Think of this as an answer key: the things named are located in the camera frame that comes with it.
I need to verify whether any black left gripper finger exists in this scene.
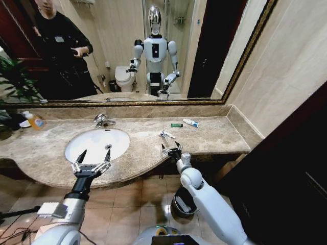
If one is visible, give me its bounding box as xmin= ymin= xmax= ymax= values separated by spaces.
xmin=71 ymin=149 xmax=87 ymax=175
xmin=95 ymin=149 xmax=112 ymax=174

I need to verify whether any white oval sink basin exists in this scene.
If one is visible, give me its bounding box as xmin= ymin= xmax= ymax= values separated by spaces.
xmin=64 ymin=128 xmax=131 ymax=165

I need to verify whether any white trash piece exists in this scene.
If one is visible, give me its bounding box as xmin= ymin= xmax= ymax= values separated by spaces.
xmin=175 ymin=195 xmax=193 ymax=213

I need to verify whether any dark round trash bin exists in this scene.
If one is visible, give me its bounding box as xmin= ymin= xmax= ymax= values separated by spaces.
xmin=170 ymin=187 xmax=199 ymax=218

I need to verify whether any crumpled silver wrapper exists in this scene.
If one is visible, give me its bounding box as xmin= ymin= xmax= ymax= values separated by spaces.
xmin=159 ymin=130 xmax=177 ymax=141

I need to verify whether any white toothpaste tube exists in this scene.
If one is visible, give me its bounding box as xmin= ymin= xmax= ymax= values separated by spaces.
xmin=182 ymin=118 xmax=200 ymax=128

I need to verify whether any chrome faucet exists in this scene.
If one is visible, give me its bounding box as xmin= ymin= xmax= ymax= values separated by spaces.
xmin=93 ymin=113 xmax=116 ymax=129

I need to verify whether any orange soap pump bottle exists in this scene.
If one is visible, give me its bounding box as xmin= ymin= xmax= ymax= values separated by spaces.
xmin=22 ymin=111 xmax=47 ymax=131

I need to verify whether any black tripod leg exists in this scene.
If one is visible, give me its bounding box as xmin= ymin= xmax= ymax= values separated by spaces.
xmin=0 ymin=206 xmax=41 ymax=219

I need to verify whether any white robot front shell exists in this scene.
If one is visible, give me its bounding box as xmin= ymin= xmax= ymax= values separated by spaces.
xmin=132 ymin=224 xmax=203 ymax=245

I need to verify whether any dark wooden door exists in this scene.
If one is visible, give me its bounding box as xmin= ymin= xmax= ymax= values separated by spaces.
xmin=217 ymin=81 xmax=327 ymax=245

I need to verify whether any green leafy plant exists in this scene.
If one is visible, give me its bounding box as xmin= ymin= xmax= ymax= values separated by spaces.
xmin=0 ymin=56 xmax=44 ymax=140

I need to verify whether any black floor cable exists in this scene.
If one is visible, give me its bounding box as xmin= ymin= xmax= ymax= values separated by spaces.
xmin=0 ymin=220 xmax=40 ymax=244

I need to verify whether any gold framed wall mirror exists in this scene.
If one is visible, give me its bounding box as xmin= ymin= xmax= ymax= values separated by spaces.
xmin=0 ymin=0 xmax=278 ymax=106

